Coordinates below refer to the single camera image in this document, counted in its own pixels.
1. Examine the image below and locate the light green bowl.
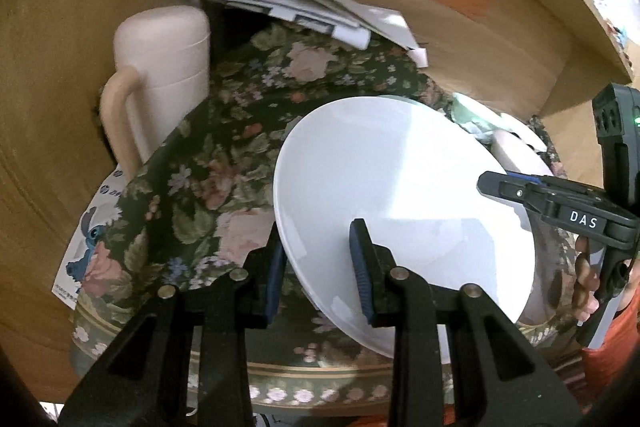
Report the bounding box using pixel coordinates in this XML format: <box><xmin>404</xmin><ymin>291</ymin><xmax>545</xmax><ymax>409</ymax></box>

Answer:
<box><xmin>450</xmin><ymin>93</ymin><xmax>507</xmax><ymax>142</ymax></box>

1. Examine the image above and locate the cartoon printed paper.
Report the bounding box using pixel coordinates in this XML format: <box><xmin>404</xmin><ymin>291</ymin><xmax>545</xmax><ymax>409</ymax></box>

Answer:
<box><xmin>51</xmin><ymin>167</ymin><xmax>132</xmax><ymax>313</ymax></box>

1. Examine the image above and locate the white plate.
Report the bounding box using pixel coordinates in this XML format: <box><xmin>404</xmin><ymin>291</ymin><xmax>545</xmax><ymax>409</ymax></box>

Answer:
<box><xmin>273</xmin><ymin>95</ymin><xmax>536</xmax><ymax>358</ymax></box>

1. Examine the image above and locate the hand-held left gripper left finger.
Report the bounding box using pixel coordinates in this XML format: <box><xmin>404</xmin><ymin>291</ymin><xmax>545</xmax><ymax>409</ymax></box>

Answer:
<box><xmin>59</xmin><ymin>237</ymin><xmax>289</xmax><ymax>427</ymax></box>

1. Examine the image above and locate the plain white bowl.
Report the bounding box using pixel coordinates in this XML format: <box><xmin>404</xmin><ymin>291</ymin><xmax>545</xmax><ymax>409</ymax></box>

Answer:
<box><xmin>492</xmin><ymin>114</ymin><xmax>557</xmax><ymax>325</ymax></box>

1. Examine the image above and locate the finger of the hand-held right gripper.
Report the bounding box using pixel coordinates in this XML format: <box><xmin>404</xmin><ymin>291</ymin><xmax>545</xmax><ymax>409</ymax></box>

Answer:
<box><xmin>477</xmin><ymin>171</ymin><xmax>553</xmax><ymax>219</ymax></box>

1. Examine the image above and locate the floral tablecloth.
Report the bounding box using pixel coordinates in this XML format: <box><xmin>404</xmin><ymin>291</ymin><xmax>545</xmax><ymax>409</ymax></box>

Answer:
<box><xmin>70</xmin><ymin>24</ymin><xmax>596</xmax><ymax>408</ymax></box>

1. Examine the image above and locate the orange clothing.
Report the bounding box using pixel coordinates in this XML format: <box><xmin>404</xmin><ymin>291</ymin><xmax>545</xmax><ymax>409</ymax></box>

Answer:
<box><xmin>582</xmin><ymin>294</ymin><xmax>640</xmax><ymax>408</ymax></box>

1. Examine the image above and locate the stack of white papers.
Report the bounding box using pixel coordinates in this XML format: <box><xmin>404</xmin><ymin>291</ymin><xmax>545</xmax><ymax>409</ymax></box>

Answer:
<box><xmin>191</xmin><ymin>0</ymin><xmax>431</xmax><ymax>68</ymax></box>

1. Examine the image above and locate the wooden cabinet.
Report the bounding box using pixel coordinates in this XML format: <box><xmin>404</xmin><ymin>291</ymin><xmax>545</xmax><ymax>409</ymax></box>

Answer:
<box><xmin>0</xmin><ymin>0</ymin><xmax>640</xmax><ymax>408</ymax></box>

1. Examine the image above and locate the person's right hand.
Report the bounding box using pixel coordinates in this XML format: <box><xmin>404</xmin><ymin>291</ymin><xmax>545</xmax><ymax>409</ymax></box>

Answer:
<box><xmin>574</xmin><ymin>237</ymin><xmax>602</xmax><ymax>324</ymax></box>

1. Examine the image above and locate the pink thermos jug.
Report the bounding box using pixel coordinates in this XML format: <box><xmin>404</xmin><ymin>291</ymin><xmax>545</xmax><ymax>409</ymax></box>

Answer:
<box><xmin>100</xmin><ymin>5</ymin><xmax>212</xmax><ymax>180</ymax></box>

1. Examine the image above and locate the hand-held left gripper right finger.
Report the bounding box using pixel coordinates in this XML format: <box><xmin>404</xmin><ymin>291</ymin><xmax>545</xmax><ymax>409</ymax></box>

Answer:
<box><xmin>348</xmin><ymin>218</ymin><xmax>584</xmax><ymax>427</ymax></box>

